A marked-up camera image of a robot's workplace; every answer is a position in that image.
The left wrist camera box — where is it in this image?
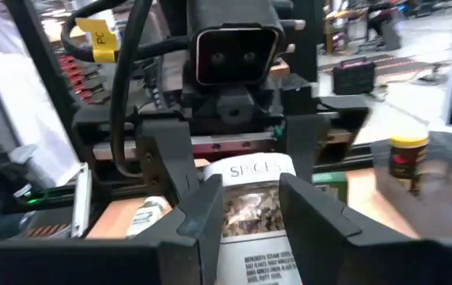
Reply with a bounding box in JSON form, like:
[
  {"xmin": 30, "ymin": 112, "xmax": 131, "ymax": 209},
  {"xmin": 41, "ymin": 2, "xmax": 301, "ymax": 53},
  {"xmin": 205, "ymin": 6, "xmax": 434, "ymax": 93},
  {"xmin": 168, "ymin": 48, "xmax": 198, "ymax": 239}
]
[{"xmin": 192, "ymin": 23, "xmax": 283, "ymax": 87}]

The dark spice bottle yellow lid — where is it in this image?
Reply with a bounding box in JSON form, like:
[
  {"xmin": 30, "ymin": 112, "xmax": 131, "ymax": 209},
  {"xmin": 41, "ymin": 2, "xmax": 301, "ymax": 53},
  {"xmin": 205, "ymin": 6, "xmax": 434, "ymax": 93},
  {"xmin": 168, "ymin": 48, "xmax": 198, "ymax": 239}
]
[{"xmin": 387, "ymin": 133, "xmax": 431, "ymax": 196}]

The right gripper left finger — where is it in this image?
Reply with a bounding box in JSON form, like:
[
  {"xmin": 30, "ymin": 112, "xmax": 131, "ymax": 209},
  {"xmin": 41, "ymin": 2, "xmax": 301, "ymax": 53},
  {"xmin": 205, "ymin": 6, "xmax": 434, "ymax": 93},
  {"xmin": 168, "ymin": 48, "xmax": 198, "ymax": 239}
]
[{"xmin": 0, "ymin": 175, "xmax": 226, "ymax": 285}]

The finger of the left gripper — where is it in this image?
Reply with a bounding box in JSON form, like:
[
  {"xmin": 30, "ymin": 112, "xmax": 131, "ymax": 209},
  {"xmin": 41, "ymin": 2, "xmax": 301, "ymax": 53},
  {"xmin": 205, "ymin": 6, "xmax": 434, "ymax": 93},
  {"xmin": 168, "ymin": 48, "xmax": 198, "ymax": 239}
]
[
  {"xmin": 283, "ymin": 114, "xmax": 332, "ymax": 181},
  {"xmin": 135, "ymin": 118, "xmax": 201, "ymax": 207}
]

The row of red tools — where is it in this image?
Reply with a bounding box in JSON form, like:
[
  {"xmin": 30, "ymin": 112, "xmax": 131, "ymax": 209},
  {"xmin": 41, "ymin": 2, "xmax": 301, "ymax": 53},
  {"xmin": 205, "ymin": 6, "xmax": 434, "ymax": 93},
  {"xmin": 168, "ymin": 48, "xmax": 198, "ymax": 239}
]
[{"xmin": 57, "ymin": 54, "xmax": 110, "ymax": 106}]

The black cable yellow tag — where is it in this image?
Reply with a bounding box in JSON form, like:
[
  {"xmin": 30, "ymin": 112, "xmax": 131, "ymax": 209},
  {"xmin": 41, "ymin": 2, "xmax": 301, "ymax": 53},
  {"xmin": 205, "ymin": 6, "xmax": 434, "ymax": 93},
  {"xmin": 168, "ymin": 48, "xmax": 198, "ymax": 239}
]
[{"xmin": 59, "ymin": 0, "xmax": 195, "ymax": 179}]

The green rectangular spice tin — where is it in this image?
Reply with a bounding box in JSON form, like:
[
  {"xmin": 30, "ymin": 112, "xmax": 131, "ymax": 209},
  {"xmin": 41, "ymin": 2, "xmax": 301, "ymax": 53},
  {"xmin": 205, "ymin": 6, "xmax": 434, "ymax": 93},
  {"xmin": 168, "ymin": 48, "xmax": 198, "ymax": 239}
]
[{"xmin": 311, "ymin": 171, "xmax": 348, "ymax": 203}]

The black carry case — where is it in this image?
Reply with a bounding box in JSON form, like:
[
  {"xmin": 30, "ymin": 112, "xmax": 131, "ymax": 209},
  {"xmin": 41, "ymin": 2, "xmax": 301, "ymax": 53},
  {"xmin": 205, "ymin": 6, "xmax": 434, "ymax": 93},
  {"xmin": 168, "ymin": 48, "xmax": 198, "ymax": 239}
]
[{"xmin": 331, "ymin": 56, "xmax": 378, "ymax": 97}]

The smoky dark grey bin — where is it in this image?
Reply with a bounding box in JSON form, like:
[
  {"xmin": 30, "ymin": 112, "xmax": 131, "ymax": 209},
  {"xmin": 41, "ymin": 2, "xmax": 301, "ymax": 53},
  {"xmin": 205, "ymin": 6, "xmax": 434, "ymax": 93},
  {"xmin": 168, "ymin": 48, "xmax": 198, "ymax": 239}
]
[{"xmin": 370, "ymin": 130, "xmax": 452, "ymax": 241}]

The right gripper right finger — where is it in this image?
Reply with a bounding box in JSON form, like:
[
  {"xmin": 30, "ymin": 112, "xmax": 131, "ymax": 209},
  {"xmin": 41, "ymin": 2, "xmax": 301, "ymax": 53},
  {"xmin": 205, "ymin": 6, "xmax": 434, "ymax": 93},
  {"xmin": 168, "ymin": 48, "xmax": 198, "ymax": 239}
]
[{"xmin": 278, "ymin": 172, "xmax": 452, "ymax": 285}]

